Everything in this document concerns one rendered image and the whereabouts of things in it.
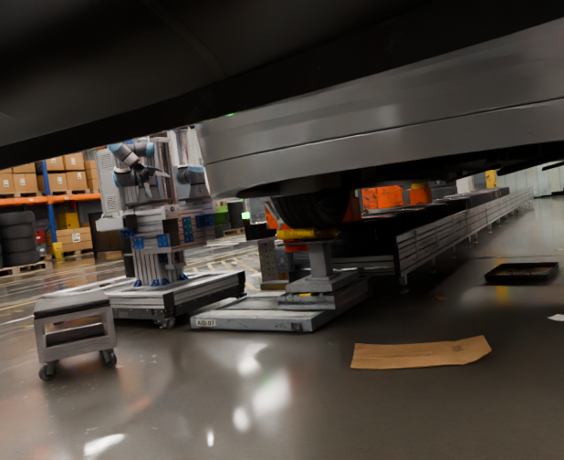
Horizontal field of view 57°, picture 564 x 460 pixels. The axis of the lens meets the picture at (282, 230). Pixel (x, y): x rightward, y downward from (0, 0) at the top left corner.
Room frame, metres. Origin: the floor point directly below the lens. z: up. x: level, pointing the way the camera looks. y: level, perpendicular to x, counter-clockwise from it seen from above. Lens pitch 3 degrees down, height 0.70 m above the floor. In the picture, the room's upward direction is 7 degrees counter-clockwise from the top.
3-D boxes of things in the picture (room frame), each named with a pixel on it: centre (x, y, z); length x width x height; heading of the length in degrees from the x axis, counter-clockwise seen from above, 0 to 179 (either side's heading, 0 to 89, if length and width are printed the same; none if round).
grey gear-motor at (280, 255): (3.51, -0.14, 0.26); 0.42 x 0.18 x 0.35; 59
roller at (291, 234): (3.04, -0.09, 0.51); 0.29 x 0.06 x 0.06; 59
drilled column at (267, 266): (4.02, 0.13, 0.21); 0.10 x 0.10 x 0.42; 59
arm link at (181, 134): (3.97, 0.67, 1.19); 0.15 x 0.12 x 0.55; 43
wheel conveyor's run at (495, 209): (9.57, -3.90, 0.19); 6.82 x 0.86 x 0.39; 149
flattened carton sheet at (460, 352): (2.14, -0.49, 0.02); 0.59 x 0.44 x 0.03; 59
